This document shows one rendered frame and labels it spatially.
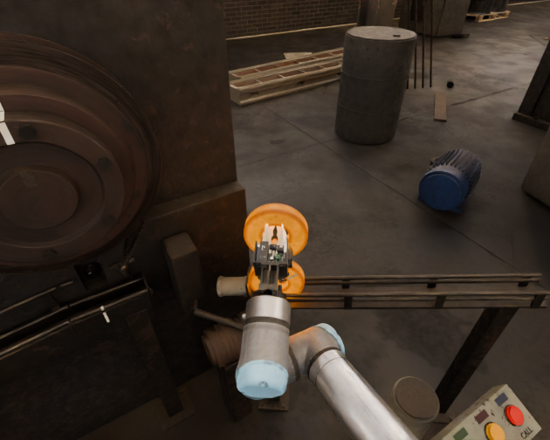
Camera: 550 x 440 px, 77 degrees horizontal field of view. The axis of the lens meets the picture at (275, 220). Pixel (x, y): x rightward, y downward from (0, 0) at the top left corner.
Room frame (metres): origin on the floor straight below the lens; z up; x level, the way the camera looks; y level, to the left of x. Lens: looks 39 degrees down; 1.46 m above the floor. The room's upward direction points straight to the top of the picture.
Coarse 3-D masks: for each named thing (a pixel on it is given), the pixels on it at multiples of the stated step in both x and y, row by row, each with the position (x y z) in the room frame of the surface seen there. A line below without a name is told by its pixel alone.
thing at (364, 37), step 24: (360, 48) 3.01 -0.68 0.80; (384, 48) 2.93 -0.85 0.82; (408, 48) 2.99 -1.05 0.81; (360, 72) 2.99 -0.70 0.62; (384, 72) 2.93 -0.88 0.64; (408, 72) 3.06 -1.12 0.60; (360, 96) 2.97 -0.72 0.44; (384, 96) 2.93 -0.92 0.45; (336, 120) 3.20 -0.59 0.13; (360, 120) 2.96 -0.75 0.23; (384, 120) 2.94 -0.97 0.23
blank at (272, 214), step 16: (272, 208) 0.65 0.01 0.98; (288, 208) 0.65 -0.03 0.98; (256, 224) 0.64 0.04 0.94; (272, 224) 0.63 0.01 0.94; (288, 224) 0.63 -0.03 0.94; (304, 224) 0.63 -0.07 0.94; (256, 240) 0.64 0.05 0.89; (272, 240) 0.66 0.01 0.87; (288, 240) 0.63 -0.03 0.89; (304, 240) 0.63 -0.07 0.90
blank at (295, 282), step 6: (294, 264) 0.68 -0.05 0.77; (252, 270) 0.67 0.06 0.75; (288, 270) 0.66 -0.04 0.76; (294, 270) 0.66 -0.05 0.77; (300, 270) 0.67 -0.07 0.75; (252, 276) 0.66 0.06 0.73; (288, 276) 0.66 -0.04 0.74; (294, 276) 0.65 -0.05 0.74; (300, 276) 0.65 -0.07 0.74; (252, 282) 0.66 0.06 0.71; (258, 282) 0.66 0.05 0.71; (288, 282) 0.66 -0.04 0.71; (294, 282) 0.65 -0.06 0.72; (300, 282) 0.65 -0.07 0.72; (252, 288) 0.66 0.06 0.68; (282, 288) 0.67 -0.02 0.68; (288, 288) 0.66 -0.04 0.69; (294, 288) 0.65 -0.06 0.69; (300, 288) 0.65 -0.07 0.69
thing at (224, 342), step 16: (240, 320) 0.66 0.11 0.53; (208, 336) 0.60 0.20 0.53; (224, 336) 0.61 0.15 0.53; (240, 336) 0.61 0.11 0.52; (208, 352) 0.58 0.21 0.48; (224, 352) 0.57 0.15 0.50; (224, 368) 0.57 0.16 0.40; (224, 384) 0.59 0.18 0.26; (224, 400) 0.63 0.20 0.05; (240, 400) 0.58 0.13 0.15; (240, 416) 0.58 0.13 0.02
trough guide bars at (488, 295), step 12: (324, 276) 0.70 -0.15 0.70; (336, 276) 0.69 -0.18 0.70; (348, 276) 0.69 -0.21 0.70; (360, 276) 0.69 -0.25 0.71; (372, 276) 0.68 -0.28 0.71; (384, 276) 0.68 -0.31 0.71; (396, 276) 0.68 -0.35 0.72; (408, 276) 0.67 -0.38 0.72; (420, 276) 0.67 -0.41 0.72; (432, 276) 0.67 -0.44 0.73; (444, 276) 0.66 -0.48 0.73; (456, 276) 0.66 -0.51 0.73; (468, 276) 0.66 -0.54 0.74; (480, 276) 0.66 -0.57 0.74; (492, 276) 0.65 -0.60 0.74; (504, 276) 0.65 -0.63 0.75; (516, 276) 0.65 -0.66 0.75; (528, 276) 0.65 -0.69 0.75; (540, 276) 0.64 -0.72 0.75; (348, 288) 0.69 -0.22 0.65; (288, 300) 0.63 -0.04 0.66; (300, 300) 0.63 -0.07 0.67; (312, 300) 0.63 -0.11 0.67; (324, 300) 0.63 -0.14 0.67; (336, 300) 0.62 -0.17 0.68; (348, 300) 0.62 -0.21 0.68; (360, 300) 0.62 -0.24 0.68; (372, 300) 0.62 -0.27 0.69; (384, 300) 0.61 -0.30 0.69; (396, 300) 0.61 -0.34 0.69; (408, 300) 0.61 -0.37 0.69; (420, 300) 0.61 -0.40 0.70; (432, 300) 0.60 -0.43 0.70; (444, 300) 0.60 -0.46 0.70; (456, 300) 0.60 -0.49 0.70; (540, 300) 0.58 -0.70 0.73
